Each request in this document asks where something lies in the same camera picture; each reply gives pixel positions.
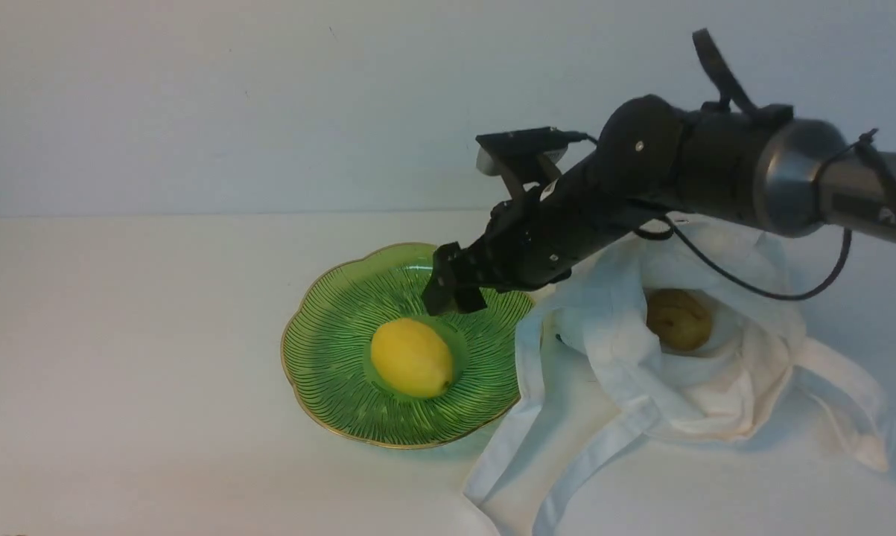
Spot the yellow lemon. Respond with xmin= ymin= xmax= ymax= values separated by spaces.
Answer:
xmin=369 ymin=318 xmax=454 ymax=399

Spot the brown pear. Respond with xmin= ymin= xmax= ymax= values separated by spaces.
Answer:
xmin=646 ymin=289 xmax=713 ymax=352

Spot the white cloth tote bag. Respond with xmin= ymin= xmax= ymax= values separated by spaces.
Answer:
xmin=463 ymin=235 xmax=893 ymax=535

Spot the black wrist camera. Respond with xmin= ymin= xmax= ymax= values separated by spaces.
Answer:
xmin=475 ymin=127 xmax=593 ymax=201

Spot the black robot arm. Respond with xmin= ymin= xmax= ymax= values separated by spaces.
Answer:
xmin=422 ymin=95 xmax=896 ymax=315

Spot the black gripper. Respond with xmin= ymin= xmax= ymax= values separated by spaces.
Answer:
xmin=422 ymin=153 xmax=660 ymax=316

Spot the green ribbed glass plate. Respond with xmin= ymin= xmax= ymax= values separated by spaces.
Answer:
xmin=282 ymin=242 xmax=534 ymax=449

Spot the black cable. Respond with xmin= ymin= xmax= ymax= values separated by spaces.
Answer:
xmin=634 ymin=128 xmax=896 ymax=302

